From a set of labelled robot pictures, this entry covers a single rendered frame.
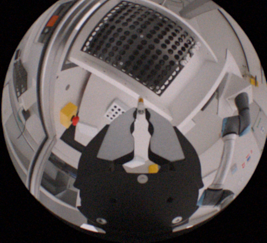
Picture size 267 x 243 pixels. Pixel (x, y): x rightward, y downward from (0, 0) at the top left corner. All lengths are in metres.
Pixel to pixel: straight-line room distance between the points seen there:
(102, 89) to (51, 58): 0.26
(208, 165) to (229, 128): 2.87
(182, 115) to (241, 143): 3.28
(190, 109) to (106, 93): 0.30
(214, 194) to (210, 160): 2.90
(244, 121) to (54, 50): 0.73
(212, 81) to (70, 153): 0.89
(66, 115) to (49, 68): 0.18
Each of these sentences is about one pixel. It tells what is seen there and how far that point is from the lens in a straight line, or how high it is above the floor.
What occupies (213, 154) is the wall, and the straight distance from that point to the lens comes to 3.38.
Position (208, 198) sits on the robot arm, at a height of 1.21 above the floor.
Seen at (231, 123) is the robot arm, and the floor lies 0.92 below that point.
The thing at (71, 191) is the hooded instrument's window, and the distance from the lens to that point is 0.78.
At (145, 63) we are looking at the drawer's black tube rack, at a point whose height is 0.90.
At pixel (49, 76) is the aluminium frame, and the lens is 0.22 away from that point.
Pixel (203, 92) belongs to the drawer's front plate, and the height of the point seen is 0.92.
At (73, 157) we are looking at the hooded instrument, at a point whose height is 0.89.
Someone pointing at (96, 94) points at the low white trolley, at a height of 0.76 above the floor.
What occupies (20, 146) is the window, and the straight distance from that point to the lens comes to 0.27.
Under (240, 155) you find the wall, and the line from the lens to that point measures 3.38.
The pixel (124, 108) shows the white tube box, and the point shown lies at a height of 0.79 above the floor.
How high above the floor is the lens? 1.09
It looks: 59 degrees down
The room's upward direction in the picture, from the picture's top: 177 degrees counter-clockwise
